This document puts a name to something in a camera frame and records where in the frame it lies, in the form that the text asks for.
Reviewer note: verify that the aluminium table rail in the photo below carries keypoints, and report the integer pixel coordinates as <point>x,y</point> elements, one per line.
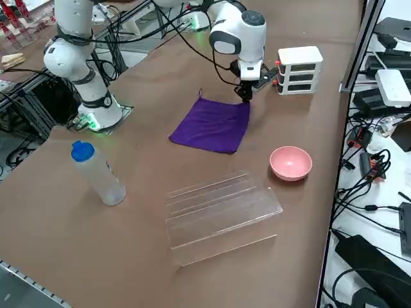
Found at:
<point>29,282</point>

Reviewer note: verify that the aluminium camera post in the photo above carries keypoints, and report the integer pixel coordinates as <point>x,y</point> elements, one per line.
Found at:
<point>363,41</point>

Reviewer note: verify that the clear acrylic stepped rack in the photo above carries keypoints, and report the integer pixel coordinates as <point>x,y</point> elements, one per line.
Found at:
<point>224,211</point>

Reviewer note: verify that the black adapter orange plugs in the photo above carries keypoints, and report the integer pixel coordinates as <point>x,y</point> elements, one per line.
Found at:
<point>369,163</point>

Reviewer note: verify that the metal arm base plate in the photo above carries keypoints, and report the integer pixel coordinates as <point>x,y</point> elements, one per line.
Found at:
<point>126,110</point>

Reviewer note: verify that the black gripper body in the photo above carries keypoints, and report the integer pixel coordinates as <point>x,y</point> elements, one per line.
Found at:
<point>246,86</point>

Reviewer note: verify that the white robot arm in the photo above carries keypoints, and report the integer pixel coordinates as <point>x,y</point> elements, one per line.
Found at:
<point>250,38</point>
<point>204,22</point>

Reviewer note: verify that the pink bowl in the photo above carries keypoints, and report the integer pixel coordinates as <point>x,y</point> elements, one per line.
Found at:
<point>290,163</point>

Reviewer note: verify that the black red connector box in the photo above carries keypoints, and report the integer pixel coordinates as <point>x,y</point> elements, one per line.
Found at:
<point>359,138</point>

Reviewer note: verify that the purple cloth towel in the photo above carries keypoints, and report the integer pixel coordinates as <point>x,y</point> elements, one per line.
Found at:
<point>212,125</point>

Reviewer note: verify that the large white power strip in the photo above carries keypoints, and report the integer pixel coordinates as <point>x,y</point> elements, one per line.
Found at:
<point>393,88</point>

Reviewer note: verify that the large black device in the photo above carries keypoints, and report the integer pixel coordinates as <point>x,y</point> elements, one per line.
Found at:
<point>372,266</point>

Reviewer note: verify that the wooden blocks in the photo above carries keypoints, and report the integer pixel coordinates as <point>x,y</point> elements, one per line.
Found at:
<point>14,60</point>

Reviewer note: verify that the clear bottle blue cap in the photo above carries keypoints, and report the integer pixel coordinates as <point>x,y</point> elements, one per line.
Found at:
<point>102,179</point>

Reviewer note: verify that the white mini drawer cabinet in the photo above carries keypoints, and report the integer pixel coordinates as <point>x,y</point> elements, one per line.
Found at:
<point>300,54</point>

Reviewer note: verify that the black flat box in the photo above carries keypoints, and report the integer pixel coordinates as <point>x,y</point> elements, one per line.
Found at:
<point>395,27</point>

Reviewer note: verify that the black power brick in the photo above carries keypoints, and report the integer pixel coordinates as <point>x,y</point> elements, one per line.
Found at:
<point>369,102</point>

